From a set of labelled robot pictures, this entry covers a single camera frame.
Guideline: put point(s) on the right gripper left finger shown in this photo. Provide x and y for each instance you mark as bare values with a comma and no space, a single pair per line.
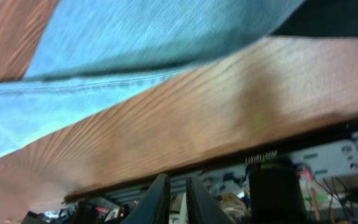
154,207

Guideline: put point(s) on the light blue denim jeans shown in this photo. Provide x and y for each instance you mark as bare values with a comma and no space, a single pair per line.
96,54

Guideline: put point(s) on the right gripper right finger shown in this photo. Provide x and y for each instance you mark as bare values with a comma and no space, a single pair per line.
202,208

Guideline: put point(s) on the black garment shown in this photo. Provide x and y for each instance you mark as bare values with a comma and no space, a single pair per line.
322,18

